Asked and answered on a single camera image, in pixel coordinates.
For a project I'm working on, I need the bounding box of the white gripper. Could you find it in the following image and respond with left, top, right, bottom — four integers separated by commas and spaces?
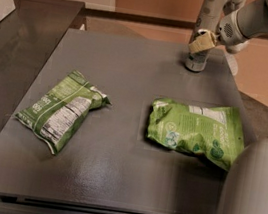
188, 11, 249, 54

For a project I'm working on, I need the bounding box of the green 7up soda can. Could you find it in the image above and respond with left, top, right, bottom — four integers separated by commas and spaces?
185, 32, 210, 73

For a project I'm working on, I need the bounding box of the green snack bag right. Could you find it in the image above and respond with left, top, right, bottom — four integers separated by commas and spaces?
147, 98, 245, 171

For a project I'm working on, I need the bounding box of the green jalapeno chip bag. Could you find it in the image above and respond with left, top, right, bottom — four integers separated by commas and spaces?
15, 70, 110, 155

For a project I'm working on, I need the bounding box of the dark side counter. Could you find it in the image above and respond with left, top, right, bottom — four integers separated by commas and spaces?
0, 0, 84, 132

